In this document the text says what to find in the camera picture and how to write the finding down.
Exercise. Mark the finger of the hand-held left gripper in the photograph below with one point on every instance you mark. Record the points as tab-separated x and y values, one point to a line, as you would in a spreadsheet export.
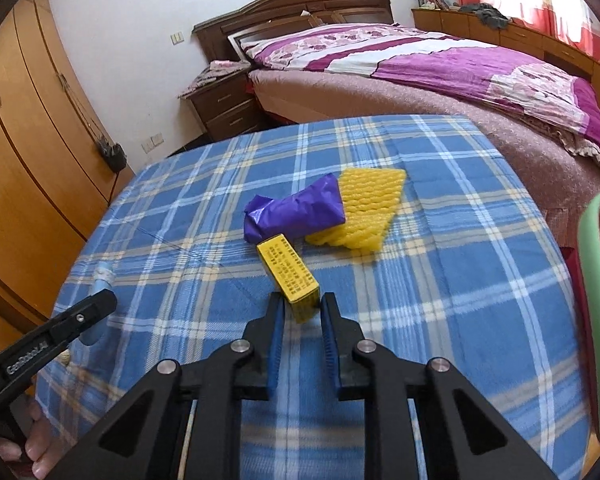
87	312

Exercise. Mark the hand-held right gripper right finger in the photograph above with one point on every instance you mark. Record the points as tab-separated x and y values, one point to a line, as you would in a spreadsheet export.
330	355

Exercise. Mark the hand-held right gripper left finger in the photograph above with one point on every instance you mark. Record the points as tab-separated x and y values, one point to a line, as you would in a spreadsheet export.
277	345

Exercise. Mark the yellow printed box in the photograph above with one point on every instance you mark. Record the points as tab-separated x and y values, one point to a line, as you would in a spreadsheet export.
285	270

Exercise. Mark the red and green chair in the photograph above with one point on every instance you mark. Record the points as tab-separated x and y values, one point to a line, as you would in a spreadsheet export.
592	285

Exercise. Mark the person's left hand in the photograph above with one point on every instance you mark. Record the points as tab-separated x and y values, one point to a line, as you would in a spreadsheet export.
40	430

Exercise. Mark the purple plastic wrapper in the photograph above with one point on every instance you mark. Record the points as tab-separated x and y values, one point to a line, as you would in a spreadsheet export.
295	207

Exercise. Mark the blue plaid tablecloth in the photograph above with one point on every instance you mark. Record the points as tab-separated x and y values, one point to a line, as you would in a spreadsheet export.
455	285

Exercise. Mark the yellow foam net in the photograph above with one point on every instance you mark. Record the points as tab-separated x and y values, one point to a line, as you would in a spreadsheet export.
370	200

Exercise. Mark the black power strip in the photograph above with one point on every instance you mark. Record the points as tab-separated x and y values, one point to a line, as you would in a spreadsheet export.
111	154

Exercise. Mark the light wooden wardrobe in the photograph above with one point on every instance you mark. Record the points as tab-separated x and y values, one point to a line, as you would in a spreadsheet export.
30	135

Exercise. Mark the dark wooden nightstand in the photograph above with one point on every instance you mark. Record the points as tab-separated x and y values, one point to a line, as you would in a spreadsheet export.
225	110

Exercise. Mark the mauve bed cover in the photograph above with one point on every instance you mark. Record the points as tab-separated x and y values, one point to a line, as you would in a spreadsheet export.
380	100

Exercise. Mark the patterned cloth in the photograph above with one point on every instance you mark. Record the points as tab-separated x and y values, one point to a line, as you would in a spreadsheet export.
215	72

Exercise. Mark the purple floral quilt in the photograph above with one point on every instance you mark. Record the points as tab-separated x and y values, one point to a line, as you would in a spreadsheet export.
455	65

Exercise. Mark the wooden bed headboard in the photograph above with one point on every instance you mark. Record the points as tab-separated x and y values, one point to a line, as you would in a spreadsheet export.
280	5

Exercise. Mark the low wooden window cabinet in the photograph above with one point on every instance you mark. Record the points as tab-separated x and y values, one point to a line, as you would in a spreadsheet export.
450	22

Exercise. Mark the grey clothing heap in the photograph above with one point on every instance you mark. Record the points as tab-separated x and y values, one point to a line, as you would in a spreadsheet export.
485	14

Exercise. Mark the white wall socket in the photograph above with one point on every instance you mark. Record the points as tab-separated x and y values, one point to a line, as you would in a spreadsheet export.
152	142

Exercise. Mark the wall light switch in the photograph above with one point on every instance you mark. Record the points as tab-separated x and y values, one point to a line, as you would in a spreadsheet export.
178	37

